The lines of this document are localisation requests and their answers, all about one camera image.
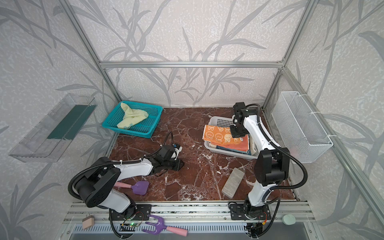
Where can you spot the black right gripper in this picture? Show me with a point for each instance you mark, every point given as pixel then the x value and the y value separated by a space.
pixel 237 130

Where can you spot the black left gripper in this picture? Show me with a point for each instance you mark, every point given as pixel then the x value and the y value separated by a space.
pixel 171 162

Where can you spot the orange patterned towel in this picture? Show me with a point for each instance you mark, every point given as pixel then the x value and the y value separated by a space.
pixel 222 137

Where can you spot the blue cream Doraemon towel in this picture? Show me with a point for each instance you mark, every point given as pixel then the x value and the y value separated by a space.
pixel 229 150

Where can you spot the light green cloth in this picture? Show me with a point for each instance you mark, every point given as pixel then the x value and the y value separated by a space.
pixel 131 117

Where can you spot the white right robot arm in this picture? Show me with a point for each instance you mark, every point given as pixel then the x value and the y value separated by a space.
pixel 273 162

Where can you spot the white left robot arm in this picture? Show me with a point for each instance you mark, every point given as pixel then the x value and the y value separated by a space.
pixel 95 186

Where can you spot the white plastic basket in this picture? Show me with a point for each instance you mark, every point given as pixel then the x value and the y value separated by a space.
pixel 226 123

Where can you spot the teal plastic basket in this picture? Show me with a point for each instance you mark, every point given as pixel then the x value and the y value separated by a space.
pixel 144 129

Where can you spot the grey stone block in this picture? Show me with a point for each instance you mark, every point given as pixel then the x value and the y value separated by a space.
pixel 232 183

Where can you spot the pink sponge block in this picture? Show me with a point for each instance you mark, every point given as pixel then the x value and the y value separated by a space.
pixel 88 222

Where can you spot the mint green round object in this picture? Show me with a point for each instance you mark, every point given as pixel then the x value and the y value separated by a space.
pixel 289 219

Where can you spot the purple toy shovel pink handle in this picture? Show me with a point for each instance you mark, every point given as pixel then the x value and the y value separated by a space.
pixel 139 188

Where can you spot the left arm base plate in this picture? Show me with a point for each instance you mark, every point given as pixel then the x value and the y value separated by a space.
pixel 130 219

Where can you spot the purple toy rake pink handle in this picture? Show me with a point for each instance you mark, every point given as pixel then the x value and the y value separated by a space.
pixel 160 226

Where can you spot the white wire mesh basket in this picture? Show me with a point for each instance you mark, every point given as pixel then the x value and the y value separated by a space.
pixel 299 127

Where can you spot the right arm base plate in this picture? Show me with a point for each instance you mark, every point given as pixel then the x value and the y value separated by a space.
pixel 245 211

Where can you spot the aluminium frame profile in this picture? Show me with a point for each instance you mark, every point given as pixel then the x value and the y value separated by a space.
pixel 355 173

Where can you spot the clear plastic wall shelf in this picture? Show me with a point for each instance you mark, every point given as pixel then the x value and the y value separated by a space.
pixel 50 138

